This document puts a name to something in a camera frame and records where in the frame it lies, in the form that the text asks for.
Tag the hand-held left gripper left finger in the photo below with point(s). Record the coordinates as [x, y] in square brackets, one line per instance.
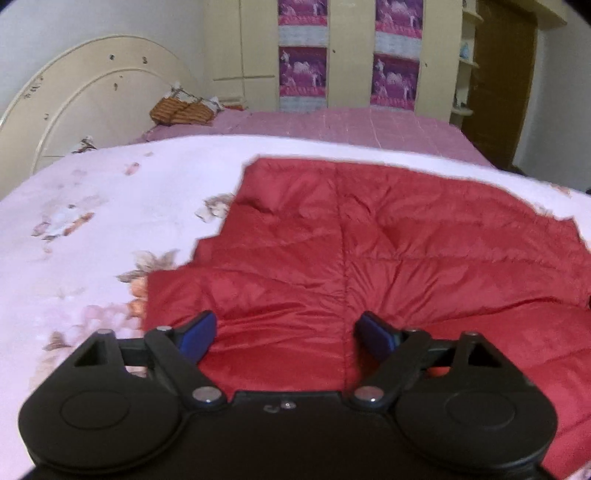
[198, 334]

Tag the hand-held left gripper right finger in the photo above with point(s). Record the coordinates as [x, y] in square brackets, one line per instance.
[376, 334]

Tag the red puffer jacket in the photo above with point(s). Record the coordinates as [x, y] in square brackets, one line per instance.
[369, 258]

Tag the white floral bed sheet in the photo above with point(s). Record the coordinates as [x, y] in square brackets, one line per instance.
[92, 207]

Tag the pink checked blanket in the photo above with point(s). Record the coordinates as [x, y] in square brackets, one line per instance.
[351, 127]

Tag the small floral cloth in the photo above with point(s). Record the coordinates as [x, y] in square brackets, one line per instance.
[84, 144]

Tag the wicker basket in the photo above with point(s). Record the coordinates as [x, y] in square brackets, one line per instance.
[180, 110]

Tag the cream corner shelf unit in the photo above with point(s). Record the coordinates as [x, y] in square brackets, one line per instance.
[464, 115]

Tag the crumpled white cloth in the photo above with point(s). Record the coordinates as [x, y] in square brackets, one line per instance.
[184, 92]

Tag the cream arched headboard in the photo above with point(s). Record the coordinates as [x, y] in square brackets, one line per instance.
[92, 92]

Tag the brown wooden door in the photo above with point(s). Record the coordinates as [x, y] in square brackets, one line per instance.
[501, 78]

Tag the cream wardrobe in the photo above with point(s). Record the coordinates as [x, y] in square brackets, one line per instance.
[258, 50]

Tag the pale blue figurine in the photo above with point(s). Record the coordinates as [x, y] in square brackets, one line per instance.
[465, 49]

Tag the purple wall calendar poster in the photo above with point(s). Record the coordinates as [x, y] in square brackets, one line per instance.
[302, 16]
[395, 81]
[302, 74]
[399, 21]

